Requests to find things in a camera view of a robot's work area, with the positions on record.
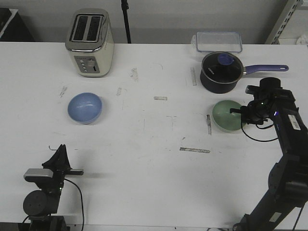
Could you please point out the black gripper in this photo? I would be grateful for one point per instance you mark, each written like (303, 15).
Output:
(256, 112)
(59, 175)

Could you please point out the green bowl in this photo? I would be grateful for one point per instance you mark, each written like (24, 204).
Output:
(223, 119)

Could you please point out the blue bowl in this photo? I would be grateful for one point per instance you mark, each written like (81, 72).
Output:
(85, 108)

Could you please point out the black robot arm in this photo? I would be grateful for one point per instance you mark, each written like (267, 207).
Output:
(42, 205)
(288, 179)

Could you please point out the dark blue saucepan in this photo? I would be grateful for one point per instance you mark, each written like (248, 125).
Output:
(221, 88)

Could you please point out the glass pot lid blue knob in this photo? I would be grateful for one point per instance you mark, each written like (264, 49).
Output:
(222, 67)

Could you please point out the clear plastic food container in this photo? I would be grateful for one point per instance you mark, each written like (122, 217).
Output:
(210, 41)

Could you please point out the white crumpled cloth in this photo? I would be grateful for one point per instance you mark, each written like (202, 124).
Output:
(302, 40)

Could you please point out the grey slotted shelf upright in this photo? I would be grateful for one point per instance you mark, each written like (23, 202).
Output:
(291, 25)

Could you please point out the cream and chrome toaster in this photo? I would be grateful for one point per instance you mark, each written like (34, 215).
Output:
(90, 43)

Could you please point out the black tripod pole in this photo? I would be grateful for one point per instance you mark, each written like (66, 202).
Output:
(125, 7)

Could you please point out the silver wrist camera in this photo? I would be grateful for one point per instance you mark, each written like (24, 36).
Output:
(38, 174)
(250, 89)

